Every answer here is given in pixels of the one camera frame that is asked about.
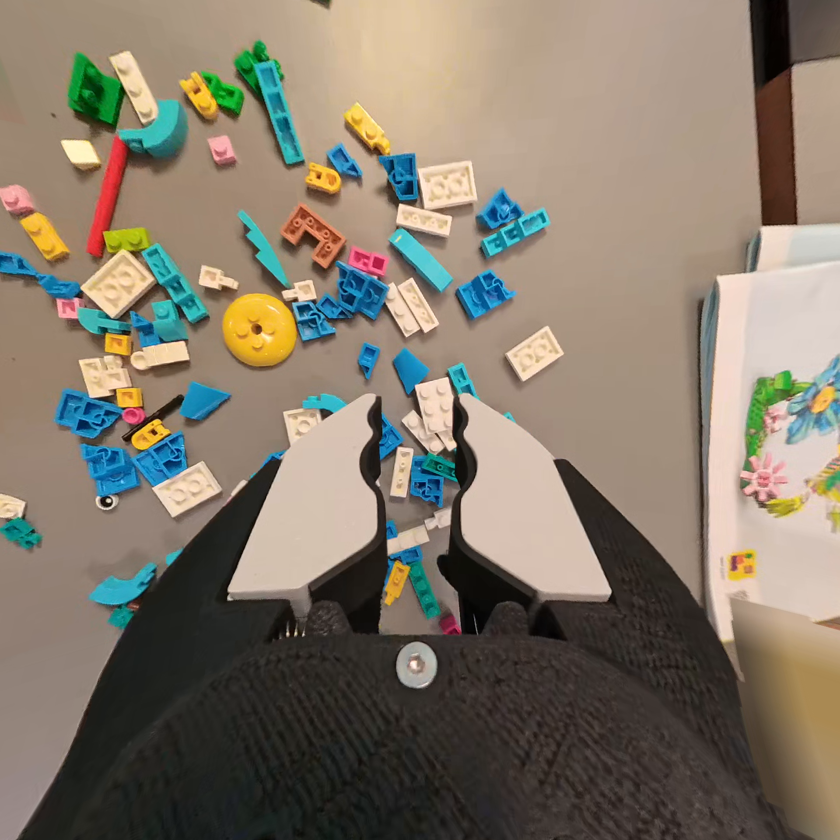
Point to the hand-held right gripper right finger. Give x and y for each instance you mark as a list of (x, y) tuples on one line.
[(518, 505)]

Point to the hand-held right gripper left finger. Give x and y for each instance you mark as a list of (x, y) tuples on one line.
[(315, 499)]

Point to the pile of toy building bricks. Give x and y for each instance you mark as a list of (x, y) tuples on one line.
[(358, 289)]

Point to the grey desk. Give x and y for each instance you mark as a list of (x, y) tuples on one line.
[(590, 131)]

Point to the yellow round dish piece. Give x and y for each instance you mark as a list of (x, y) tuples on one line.
[(259, 328)]

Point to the thin black rod piece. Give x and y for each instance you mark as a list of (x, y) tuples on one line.
[(154, 417)]

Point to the white flower instruction booklet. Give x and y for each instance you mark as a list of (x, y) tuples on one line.
[(735, 407)]

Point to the beige cardboard box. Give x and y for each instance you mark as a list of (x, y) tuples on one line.
[(787, 709)]

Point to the red long bar piece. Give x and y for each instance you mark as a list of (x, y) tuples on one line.
[(108, 197)]

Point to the pale blue booklet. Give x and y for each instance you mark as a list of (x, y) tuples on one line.
[(787, 246)]

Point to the teal arch piece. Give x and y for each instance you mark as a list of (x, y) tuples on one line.
[(163, 131)]

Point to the dark wooden cabinet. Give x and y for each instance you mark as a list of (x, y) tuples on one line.
[(774, 144)]

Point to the large green plate piece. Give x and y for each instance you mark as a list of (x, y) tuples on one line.
[(92, 88)]

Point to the brown bracket plate piece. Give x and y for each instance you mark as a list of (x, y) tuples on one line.
[(313, 234)]

